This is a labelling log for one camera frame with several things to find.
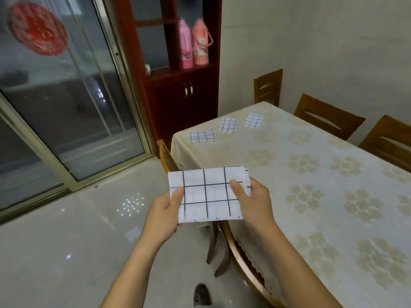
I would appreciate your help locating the pink thermos flask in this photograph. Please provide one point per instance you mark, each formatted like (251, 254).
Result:
(185, 44)

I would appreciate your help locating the person's left hand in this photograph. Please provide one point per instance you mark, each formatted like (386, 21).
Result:
(162, 218)

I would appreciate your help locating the dark red shelf cabinet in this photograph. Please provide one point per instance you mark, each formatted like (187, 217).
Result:
(173, 102)

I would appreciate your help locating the black shoe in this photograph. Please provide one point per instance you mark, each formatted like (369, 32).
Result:
(202, 295)

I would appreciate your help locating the earlier checked cloth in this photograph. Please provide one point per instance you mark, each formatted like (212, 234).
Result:
(202, 136)

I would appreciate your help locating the pink thermos bottles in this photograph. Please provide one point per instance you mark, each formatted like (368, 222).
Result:
(200, 44)

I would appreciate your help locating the white cup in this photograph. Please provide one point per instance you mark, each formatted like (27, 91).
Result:
(147, 69)

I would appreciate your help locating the table with cream floral tablecloth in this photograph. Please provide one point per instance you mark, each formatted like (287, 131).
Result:
(321, 141)

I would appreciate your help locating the person's right forearm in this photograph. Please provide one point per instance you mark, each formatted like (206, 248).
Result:
(298, 272)

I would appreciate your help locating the glass sliding door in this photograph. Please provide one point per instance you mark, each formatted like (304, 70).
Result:
(64, 109)

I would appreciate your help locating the wooden dining chair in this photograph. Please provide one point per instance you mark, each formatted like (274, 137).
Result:
(385, 144)
(350, 120)
(165, 157)
(244, 269)
(276, 80)

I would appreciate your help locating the person's left forearm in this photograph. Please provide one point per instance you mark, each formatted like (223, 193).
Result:
(131, 275)

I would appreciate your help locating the person's right hand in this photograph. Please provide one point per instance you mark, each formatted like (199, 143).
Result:
(258, 208)

